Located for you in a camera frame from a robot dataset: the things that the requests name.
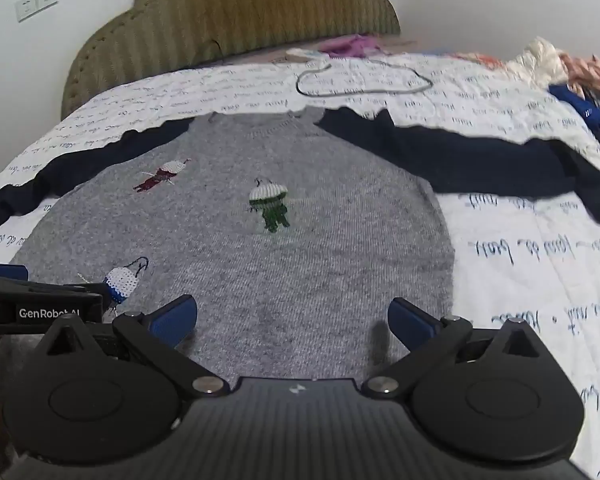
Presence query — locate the grey sweater with navy sleeves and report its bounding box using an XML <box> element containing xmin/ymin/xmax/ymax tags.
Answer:
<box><xmin>0</xmin><ymin>108</ymin><xmax>600</xmax><ymax>377</ymax></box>

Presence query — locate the pile of mixed clothes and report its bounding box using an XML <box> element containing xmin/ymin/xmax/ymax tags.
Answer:
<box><xmin>504</xmin><ymin>36</ymin><xmax>600</xmax><ymax>146</ymax></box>

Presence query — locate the white quilt with blue script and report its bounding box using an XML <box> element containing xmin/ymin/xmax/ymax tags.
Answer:
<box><xmin>0</xmin><ymin>54</ymin><xmax>600</xmax><ymax>479</ymax></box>

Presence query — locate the purple garment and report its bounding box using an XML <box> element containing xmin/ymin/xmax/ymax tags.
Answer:
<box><xmin>317</xmin><ymin>35</ymin><xmax>381</xmax><ymax>58</ymax></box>

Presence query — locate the olive padded headboard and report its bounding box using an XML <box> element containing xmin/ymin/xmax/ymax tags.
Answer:
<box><xmin>60</xmin><ymin>0</ymin><xmax>401</xmax><ymax>118</ymax></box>

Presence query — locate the black cable loop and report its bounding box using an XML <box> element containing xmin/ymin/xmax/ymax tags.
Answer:
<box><xmin>296</xmin><ymin>57</ymin><xmax>435</xmax><ymax>98</ymax></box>

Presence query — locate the white wall socket pair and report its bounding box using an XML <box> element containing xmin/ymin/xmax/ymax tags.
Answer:
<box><xmin>15</xmin><ymin>0</ymin><xmax>58</xmax><ymax>23</ymax></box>

